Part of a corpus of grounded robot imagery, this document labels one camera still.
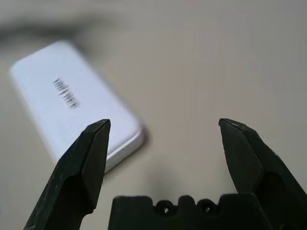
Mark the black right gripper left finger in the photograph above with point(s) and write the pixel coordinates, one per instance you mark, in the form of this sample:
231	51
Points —
79	167

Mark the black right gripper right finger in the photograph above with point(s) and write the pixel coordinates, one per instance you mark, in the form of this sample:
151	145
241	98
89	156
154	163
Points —
244	155

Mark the white plastic pencil case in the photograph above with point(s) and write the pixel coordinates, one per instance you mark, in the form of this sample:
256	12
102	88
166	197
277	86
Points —
60	72

